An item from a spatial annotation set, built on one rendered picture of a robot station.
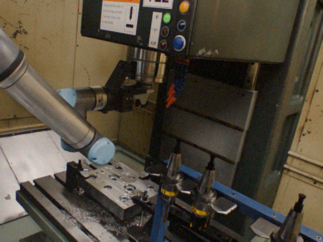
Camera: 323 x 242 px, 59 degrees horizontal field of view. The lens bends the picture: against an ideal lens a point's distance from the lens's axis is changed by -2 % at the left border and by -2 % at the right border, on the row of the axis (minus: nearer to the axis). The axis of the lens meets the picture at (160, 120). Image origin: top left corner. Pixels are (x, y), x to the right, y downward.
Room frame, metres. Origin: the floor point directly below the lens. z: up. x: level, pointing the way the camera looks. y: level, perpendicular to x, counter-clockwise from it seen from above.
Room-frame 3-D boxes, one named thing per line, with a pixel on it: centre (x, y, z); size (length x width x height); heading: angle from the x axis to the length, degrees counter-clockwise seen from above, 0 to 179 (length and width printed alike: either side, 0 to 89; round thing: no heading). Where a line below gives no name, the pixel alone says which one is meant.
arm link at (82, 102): (0.83, 0.26, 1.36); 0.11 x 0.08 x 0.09; 141
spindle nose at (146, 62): (1.05, 0.08, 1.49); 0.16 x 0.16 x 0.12
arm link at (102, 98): (0.89, 0.21, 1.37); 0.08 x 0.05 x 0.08; 51
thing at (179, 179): (0.74, -0.06, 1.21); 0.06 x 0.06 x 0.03
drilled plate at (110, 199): (1.06, 0.12, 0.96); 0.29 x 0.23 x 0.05; 51
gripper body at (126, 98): (0.95, 0.16, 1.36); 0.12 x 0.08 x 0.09; 141
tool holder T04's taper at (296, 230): (0.53, -0.31, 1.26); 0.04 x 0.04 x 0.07
